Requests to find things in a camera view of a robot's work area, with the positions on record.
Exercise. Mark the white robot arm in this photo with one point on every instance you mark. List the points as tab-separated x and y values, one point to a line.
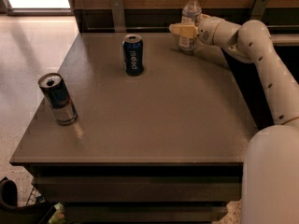
270	182

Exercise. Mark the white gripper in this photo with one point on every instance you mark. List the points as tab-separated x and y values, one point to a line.
206	31

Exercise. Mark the green packet on floor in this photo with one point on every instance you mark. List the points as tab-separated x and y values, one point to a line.
59	217

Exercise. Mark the grey drawer cabinet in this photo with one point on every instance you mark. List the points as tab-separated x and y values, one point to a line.
166	146

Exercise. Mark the blue pepsi can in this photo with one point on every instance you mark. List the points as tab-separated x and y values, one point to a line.
133	54

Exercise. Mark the metal wall bracket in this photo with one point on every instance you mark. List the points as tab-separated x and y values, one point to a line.
117	9
258	9

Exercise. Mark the left metal wall bracket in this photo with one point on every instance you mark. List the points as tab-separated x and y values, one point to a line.
117	9

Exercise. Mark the clear plastic water bottle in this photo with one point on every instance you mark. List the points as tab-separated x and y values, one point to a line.
191	14

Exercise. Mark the right metal wall bracket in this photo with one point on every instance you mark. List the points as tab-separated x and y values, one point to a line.
258	9

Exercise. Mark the redbull can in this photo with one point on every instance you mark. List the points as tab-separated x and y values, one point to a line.
56	92

